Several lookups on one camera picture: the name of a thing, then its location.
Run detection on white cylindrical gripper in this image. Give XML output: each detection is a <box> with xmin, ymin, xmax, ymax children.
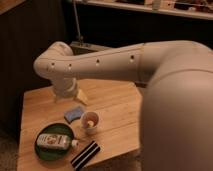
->
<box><xmin>53</xmin><ymin>79</ymin><xmax>88</xmax><ymax>105</ymax></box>

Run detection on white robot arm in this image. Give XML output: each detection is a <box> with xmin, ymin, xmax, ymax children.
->
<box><xmin>34</xmin><ymin>40</ymin><xmax>213</xmax><ymax>171</ymax></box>

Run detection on blue sponge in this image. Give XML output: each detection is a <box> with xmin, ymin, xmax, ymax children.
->
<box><xmin>64</xmin><ymin>106</ymin><xmax>84</xmax><ymax>123</ymax></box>

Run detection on white paper cup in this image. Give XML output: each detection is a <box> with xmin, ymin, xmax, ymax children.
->
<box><xmin>81</xmin><ymin>111</ymin><xmax>99</xmax><ymax>134</ymax></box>

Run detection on green round plate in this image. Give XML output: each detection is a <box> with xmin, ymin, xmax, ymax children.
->
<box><xmin>34</xmin><ymin>123</ymin><xmax>78</xmax><ymax>161</ymax></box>

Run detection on wooden table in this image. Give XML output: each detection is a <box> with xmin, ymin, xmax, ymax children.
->
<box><xmin>17</xmin><ymin>80</ymin><xmax>142</xmax><ymax>171</ymax></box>

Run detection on white green-labelled bottle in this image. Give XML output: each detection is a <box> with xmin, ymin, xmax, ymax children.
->
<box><xmin>36</xmin><ymin>133</ymin><xmax>78</xmax><ymax>150</ymax></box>

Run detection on grey baseboard heater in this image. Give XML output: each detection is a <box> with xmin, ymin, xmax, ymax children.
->
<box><xmin>70</xmin><ymin>41</ymin><xmax>108</xmax><ymax>55</ymax></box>

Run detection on black white striped cloth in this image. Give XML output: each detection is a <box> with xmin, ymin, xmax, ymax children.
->
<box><xmin>71</xmin><ymin>141</ymin><xmax>101</xmax><ymax>171</ymax></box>

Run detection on metal pole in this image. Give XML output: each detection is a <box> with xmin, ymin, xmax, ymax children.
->
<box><xmin>72</xmin><ymin>0</ymin><xmax>83</xmax><ymax>46</ymax></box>

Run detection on wooden wall shelf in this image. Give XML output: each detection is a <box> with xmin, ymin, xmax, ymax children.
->
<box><xmin>68</xmin><ymin>0</ymin><xmax>213</xmax><ymax>21</ymax></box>

